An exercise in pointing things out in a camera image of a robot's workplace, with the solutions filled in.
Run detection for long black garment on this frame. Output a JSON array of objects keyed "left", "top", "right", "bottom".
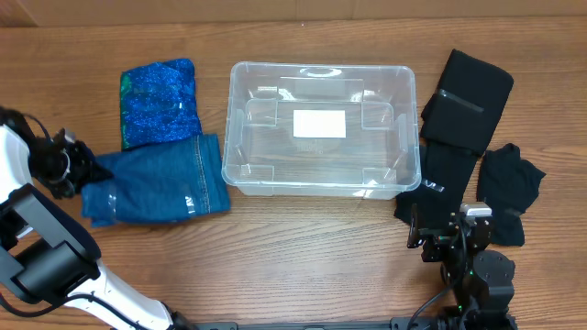
[{"left": 394, "top": 141, "right": 478, "bottom": 229}]

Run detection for blue denim jeans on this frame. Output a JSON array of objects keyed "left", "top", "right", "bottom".
[{"left": 82, "top": 134, "right": 231, "bottom": 227}]

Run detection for blue sequin fabric bundle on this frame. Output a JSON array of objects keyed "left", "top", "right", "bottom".
[{"left": 119, "top": 59, "right": 203, "bottom": 150}]

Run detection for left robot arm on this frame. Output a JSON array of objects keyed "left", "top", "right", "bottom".
[{"left": 1, "top": 108, "right": 194, "bottom": 330}]

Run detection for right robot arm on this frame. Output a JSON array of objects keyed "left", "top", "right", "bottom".
[{"left": 392, "top": 203, "right": 517, "bottom": 329}]

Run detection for small black garment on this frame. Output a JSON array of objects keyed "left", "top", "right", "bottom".
[{"left": 477, "top": 143, "right": 546, "bottom": 247}]

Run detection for clear plastic storage bin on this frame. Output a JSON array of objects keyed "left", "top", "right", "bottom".
[{"left": 222, "top": 61, "right": 422, "bottom": 200}]

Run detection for white paper label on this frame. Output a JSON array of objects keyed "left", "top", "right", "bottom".
[{"left": 293, "top": 110, "right": 346, "bottom": 138}]

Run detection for large folded black garment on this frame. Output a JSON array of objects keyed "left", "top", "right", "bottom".
[{"left": 421, "top": 49, "right": 514, "bottom": 156}]

